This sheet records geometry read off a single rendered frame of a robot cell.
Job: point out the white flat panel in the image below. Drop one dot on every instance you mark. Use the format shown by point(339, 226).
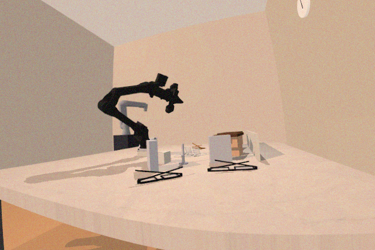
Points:
point(253, 144)

